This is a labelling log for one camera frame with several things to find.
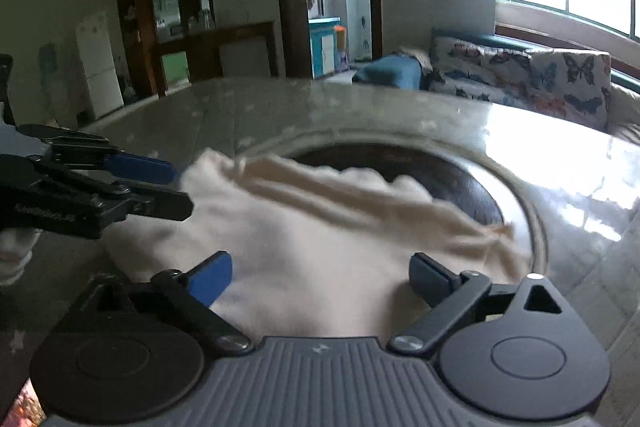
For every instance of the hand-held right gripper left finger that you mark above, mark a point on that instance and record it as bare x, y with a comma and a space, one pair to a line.
215, 278

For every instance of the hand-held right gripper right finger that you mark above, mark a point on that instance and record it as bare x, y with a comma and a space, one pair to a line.
424, 278

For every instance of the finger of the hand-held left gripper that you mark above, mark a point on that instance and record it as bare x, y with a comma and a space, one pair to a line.
160, 206
140, 168

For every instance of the cream sweatshirt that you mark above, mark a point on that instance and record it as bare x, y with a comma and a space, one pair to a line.
325, 257

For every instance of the person's left forearm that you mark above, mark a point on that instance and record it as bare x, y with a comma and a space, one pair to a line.
15, 253

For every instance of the white refrigerator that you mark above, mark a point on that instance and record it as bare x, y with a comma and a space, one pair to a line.
99, 62

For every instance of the dark wooden sideboard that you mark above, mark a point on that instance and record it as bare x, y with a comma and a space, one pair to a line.
200, 47

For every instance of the dark wooden display cabinet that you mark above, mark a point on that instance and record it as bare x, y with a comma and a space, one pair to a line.
137, 7

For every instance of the blue cloth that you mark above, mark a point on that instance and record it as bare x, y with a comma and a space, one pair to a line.
387, 73

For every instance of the smartphone with pink screen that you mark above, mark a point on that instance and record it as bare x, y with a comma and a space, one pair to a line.
24, 409

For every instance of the blue and white cabinet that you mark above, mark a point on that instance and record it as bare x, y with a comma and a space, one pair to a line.
322, 47

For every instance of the butterfly print cushion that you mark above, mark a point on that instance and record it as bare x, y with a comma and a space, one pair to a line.
525, 79

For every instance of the beige sofa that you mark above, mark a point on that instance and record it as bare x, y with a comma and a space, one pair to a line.
625, 112

